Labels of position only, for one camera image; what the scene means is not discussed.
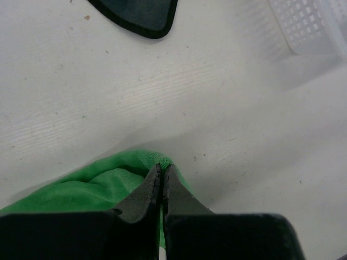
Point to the white plastic basket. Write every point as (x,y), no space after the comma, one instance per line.
(312,27)

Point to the black and purple towel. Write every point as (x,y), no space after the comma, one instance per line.
(152,19)

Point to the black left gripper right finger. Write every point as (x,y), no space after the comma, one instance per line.
(192,231)

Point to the green microfiber towel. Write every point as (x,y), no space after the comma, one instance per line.
(97,186)

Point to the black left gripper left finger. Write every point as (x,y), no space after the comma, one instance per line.
(129,230)

